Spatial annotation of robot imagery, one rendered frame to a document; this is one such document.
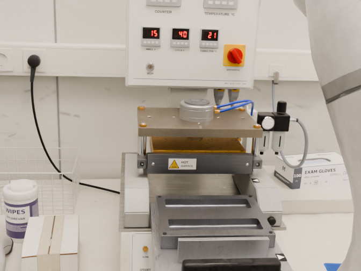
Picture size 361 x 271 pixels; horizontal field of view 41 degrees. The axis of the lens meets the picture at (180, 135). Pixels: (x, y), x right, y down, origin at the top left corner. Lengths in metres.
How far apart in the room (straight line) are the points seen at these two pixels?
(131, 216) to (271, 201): 0.29
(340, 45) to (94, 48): 1.23
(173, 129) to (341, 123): 0.66
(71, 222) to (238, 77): 0.55
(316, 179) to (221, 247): 0.85
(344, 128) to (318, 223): 1.11
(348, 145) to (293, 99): 1.36
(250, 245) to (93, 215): 0.72
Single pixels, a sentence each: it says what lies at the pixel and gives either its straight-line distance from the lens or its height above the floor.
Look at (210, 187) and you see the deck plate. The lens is 1.18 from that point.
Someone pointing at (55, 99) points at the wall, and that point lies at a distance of 1.63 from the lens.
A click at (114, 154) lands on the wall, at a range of 1.68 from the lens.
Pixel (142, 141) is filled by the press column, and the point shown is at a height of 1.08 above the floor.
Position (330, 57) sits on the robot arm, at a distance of 0.38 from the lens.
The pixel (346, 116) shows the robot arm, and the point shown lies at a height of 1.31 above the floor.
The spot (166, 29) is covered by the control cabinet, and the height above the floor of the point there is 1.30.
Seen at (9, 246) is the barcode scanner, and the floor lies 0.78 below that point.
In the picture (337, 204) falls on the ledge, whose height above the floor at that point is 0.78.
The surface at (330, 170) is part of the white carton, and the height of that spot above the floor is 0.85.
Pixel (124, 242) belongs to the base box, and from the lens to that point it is 0.99.
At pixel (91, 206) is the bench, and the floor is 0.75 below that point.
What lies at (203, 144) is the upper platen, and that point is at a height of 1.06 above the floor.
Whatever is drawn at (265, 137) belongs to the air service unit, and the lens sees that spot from 1.29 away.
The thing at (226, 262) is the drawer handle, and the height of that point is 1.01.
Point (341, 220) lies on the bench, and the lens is 1.53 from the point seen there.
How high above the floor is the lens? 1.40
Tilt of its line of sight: 17 degrees down
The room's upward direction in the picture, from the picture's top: 3 degrees clockwise
